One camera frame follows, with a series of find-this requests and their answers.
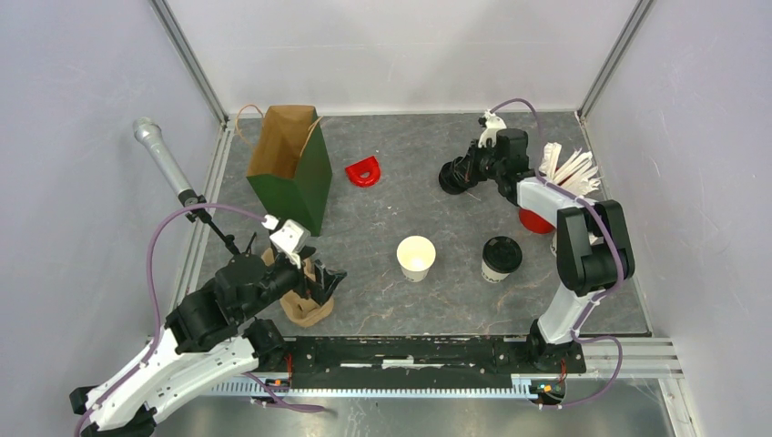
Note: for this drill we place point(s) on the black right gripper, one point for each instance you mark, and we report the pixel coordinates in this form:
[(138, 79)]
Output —
[(474, 151)]

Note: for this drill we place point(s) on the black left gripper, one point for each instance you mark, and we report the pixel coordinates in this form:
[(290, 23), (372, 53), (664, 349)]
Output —
[(321, 288)]

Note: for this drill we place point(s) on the black coffee cup lid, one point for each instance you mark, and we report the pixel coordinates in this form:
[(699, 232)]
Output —
[(502, 254)]

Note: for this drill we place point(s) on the white paper coffee cup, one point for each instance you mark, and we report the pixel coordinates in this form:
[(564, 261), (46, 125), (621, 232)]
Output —
[(492, 275)]

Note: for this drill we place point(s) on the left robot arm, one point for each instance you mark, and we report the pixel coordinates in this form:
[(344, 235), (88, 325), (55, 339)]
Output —
[(214, 333)]

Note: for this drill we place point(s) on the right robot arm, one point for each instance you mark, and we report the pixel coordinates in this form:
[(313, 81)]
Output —
[(592, 249)]

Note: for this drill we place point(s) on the brown cardboard cup carrier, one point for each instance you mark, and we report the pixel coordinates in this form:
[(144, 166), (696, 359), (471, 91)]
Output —
[(301, 311)]

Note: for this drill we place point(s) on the stack of black lids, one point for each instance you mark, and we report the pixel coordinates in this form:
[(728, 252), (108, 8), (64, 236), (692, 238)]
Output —
[(453, 179)]

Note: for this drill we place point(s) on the red plastic cup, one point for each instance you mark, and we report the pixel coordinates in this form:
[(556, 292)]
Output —
[(534, 223)]

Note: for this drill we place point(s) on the stack of white paper cups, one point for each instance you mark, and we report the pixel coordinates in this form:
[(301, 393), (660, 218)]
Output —
[(553, 245)]

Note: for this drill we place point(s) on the green paper bag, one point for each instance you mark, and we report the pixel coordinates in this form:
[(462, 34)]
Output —
[(290, 170)]

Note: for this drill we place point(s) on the silver microphone on stand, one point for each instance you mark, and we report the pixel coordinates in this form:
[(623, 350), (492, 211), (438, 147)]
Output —
[(149, 135)]

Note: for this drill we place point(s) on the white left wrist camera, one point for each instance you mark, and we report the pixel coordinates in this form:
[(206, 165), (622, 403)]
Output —
[(288, 237)]

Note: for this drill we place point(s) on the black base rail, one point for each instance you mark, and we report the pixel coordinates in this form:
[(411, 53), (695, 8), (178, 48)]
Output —
[(402, 362)]

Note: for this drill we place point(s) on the red plastic ring tool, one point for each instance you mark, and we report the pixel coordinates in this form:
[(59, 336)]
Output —
[(364, 173)]

